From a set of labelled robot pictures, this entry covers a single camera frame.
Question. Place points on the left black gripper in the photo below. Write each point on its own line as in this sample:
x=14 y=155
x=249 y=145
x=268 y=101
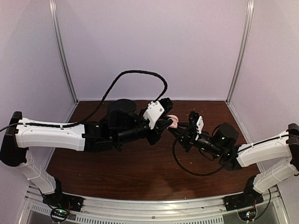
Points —
x=160 y=125

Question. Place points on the left aluminium frame post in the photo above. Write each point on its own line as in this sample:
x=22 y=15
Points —
x=61 y=51

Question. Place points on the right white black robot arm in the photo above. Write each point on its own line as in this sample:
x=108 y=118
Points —
x=221 y=144

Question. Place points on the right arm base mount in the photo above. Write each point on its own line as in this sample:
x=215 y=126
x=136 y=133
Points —
x=245 y=203

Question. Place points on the pink round earbud case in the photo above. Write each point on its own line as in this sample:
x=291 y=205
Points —
x=174 y=120

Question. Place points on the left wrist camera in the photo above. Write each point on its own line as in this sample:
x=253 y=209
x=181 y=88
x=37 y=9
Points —
x=156 y=109

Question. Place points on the aluminium frame post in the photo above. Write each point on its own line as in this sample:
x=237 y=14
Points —
x=61 y=51
x=244 y=41

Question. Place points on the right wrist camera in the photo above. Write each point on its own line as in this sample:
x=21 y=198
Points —
x=196 y=120

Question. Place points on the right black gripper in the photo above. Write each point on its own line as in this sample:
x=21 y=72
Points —
x=189 y=135

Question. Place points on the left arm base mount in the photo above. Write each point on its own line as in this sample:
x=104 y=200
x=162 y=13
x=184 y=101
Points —
x=61 y=204

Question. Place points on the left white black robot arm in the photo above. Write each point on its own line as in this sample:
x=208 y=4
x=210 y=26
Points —
x=120 y=125

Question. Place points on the front aluminium rail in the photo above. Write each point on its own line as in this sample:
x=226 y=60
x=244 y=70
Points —
x=207 y=210

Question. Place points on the right aluminium frame post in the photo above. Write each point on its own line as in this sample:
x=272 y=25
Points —
x=244 y=41

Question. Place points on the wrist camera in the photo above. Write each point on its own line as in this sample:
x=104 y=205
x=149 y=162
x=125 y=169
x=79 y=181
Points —
x=196 y=120
x=156 y=109

